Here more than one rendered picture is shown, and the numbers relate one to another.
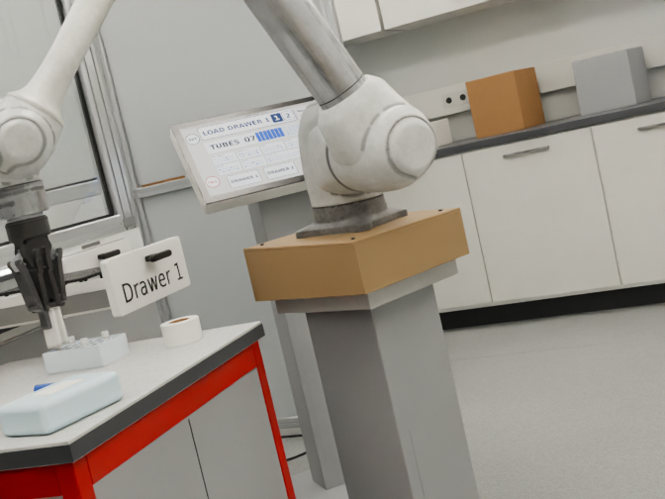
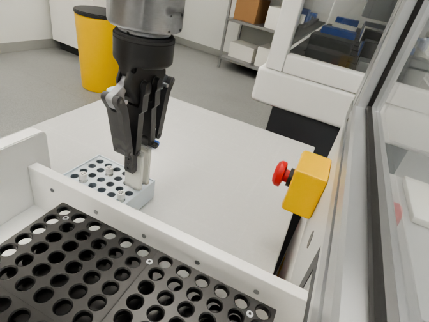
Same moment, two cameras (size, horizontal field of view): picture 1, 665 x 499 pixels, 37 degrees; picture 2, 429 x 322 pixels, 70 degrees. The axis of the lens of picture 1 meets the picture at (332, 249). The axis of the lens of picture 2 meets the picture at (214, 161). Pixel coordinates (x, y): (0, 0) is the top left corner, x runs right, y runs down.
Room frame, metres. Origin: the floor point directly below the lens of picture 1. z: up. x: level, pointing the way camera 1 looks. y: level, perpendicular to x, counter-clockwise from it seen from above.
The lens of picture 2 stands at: (2.15, 0.61, 1.12)
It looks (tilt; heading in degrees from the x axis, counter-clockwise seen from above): 32 degrees down; 177
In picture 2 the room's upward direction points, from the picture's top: 12 degrees clockwise
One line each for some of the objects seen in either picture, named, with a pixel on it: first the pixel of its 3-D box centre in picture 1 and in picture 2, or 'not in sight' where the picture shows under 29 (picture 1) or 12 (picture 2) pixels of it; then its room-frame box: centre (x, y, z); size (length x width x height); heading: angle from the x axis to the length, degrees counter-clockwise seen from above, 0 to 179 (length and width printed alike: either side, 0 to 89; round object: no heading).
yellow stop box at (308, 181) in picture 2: not in sight; (304, 183); (1.78, 0.78, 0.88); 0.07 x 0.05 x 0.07; 159
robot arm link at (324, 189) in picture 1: (339, 148); not in sight; (2.05, -0.06, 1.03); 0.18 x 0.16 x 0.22; 24
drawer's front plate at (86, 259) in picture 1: (100, 269); not in sight; (2.39, 0.56, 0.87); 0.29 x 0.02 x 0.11; 159
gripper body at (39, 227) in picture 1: (32, 243); (143, 67); (1.76, 0.52, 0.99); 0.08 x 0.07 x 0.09; 157
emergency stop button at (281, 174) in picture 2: not in sight; (283, 174); (1.77, 0.74, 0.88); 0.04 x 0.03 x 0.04; 159
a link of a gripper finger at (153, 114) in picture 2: (36, 281); (147, 111); (1.75, 0.53, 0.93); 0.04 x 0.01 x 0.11; 67
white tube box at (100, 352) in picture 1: (86, 353); (109, 186); (1.75, 0.47, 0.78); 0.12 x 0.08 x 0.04; 67
